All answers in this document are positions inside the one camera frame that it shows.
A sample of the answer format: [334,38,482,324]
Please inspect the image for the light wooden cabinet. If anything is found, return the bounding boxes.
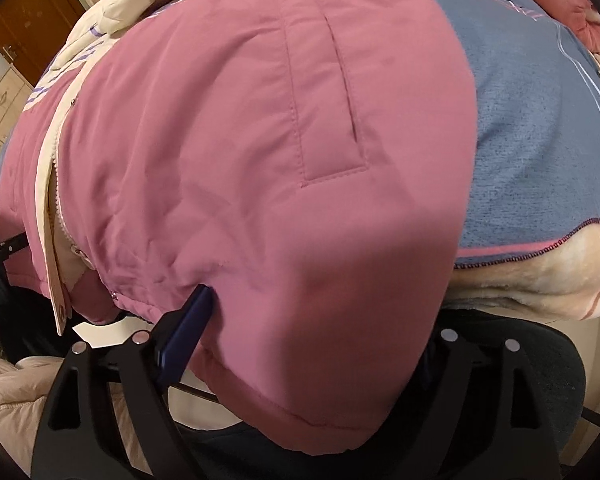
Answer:
[0,67,36,181]

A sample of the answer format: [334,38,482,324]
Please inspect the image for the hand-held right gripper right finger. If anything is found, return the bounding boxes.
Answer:
[380,326,565,480]

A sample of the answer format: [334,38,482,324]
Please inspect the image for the pink and cream jacket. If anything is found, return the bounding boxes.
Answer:
[0,0,478,443]

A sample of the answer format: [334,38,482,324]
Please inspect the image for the beige quilted cloth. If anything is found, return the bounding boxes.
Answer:
[0,355,146,476]

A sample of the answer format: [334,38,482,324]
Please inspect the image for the dark cloth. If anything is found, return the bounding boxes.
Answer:
[190,310,588,480]

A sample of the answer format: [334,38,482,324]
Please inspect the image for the brown wooden door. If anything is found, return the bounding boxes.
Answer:
[0,0,88,88]

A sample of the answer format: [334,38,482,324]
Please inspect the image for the blue blanket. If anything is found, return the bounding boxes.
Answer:
[0,0,600,267]

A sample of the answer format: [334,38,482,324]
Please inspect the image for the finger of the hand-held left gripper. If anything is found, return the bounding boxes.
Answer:
[0,232,31,273]

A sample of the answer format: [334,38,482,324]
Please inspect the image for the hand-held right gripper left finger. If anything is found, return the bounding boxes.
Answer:
[30,284,216,480]

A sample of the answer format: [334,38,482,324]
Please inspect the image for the pink quilt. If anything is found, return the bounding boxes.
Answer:
[472,0,600,56]

